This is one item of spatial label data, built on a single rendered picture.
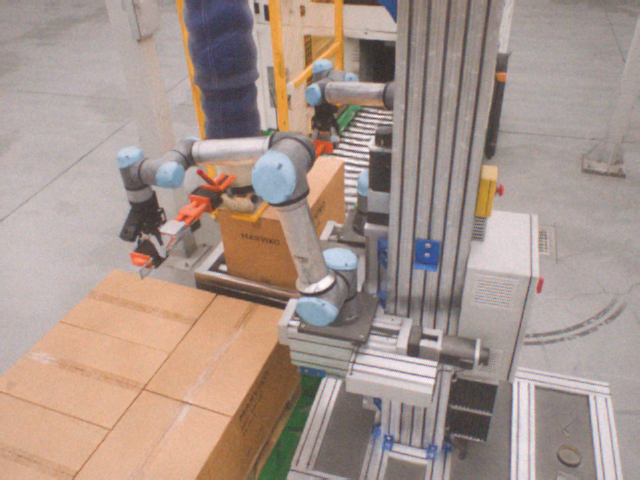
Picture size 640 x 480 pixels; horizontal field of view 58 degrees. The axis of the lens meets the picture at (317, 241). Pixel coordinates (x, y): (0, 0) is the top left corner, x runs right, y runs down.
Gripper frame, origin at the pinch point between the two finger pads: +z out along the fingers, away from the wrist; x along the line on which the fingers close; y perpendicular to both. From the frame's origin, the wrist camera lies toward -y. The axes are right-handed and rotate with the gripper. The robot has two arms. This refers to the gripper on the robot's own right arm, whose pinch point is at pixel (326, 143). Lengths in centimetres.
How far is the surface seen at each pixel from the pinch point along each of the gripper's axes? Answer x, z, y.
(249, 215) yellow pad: -14.4, 10.8, 45.6
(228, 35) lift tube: -18, -54, 38
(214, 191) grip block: -24, -2, 52
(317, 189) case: -8.2, 28.4, -7.2
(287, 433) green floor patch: -1, 123, 59
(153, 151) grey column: -126, 44, -41
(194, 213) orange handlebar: -23, -2, 67
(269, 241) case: -20, 41, 22
